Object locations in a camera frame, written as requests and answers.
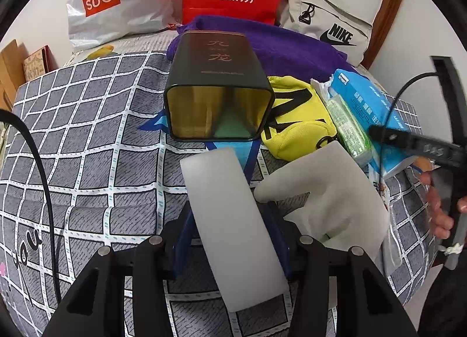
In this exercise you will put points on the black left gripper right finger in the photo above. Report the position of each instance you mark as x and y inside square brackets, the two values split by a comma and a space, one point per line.
[366, 304]

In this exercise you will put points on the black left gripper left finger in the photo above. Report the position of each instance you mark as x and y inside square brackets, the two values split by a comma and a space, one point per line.
[94, 304]

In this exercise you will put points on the green wet wipes pack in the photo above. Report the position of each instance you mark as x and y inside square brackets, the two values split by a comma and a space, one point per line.
[350, 133]

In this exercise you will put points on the blue tissue pack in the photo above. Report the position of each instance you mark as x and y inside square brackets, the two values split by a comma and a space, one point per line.
[370, 106]

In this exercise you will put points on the white foam block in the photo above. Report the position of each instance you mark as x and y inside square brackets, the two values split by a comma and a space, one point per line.
[240, 252]

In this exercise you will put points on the yellow fabric pouch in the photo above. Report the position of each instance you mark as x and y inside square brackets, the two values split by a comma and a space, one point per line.
[298, 123]

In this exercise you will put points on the white foam glove shape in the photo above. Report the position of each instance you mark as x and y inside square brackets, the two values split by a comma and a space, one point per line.
[343, 208]

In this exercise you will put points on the person's right hand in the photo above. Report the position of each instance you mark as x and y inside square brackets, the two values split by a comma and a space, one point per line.
[440, 223]

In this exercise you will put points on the grey checked bed cover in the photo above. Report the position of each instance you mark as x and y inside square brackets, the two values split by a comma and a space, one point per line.
[114, 184]

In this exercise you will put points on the purple towel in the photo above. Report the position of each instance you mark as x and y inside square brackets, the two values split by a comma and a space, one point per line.
[281, 52]

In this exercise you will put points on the dark green tin box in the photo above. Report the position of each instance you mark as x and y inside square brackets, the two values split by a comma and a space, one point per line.
[217, 89]

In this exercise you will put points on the brown cardboard boxes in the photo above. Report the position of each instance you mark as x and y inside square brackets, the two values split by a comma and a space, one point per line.
[17, 68]

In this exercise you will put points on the wooden door frame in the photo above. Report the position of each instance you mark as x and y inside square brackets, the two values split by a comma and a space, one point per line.
[382, 24]

